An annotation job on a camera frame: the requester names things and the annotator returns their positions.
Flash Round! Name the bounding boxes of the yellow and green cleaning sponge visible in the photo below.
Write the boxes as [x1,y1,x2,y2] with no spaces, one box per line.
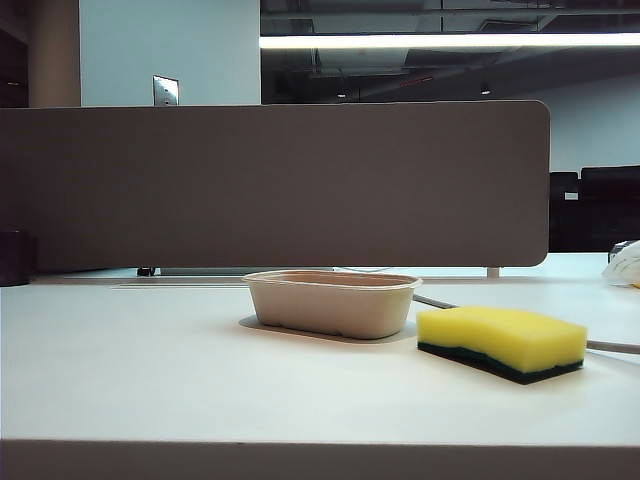
[416,305,589,386]

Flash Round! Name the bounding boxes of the beige paper lunch box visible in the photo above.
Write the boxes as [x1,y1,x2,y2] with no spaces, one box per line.
[242,269,424,341]

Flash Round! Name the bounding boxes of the grey desk divider panel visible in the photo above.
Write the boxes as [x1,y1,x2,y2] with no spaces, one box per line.
[0,100,551,274]

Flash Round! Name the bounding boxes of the long ceiling light strip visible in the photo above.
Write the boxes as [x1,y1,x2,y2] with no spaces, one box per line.
[258,32,640,50]

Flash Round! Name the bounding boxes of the black office chair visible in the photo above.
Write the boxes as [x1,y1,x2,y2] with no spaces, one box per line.
[578,165,640,253]
[548,171,581,253]

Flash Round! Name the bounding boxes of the black cylindrical object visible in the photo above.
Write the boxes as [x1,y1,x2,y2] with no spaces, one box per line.
[0,229,39,288]

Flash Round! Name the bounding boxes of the white plastic bag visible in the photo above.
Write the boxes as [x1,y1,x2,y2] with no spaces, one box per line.
[601,240,640,290]

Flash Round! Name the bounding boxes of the silver wall plate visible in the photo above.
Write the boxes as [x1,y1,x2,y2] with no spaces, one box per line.
[152,74,181,108]

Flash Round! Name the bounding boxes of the white cable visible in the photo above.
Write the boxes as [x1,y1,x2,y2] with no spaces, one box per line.
[412,293,640,356]

